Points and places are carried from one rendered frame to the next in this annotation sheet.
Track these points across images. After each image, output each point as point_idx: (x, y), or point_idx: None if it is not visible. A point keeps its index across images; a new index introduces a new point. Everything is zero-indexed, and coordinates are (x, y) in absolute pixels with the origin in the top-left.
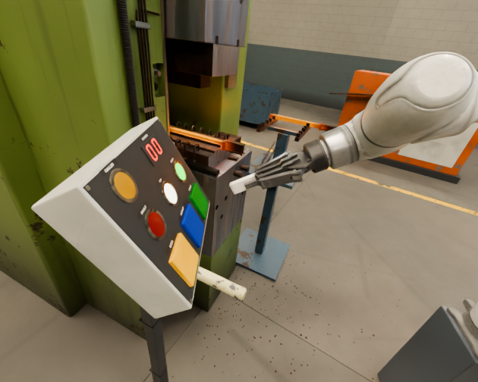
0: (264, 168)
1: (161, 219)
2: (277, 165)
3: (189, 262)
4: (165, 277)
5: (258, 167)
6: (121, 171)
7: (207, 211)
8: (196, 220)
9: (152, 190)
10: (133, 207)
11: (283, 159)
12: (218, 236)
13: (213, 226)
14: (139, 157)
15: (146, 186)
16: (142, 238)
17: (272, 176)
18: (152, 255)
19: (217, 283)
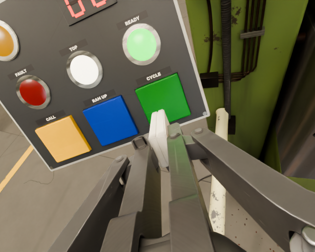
0: (179, 149)
1: (42, 91)
2: (171, 190)
3: (63, 145)
4: (26, 136)
5: (194, 131)
6: None
7: (179, 123)
8: (117, 120)
9: (48, 57)
10: (6, 66)
11: (185, 210)
12: (309, 167)
13: (298, 151)
14: (43, 8)
15: (39, 49)
16: (7, 95)
17: (101, 188)
18: (14, 113)
19: (211, 194)
